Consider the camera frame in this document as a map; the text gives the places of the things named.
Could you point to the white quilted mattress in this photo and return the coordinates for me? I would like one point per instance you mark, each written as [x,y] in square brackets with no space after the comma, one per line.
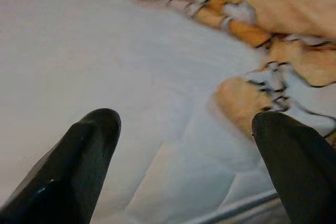
[105,51]

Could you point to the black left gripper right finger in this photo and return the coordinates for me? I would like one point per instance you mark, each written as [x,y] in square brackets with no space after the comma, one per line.
[302,176]

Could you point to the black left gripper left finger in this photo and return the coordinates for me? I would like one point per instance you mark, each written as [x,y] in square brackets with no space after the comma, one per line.
[65,176]

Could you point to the yellow cartoon print blanket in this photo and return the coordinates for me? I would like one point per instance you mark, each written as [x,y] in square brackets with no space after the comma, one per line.
[288,11]

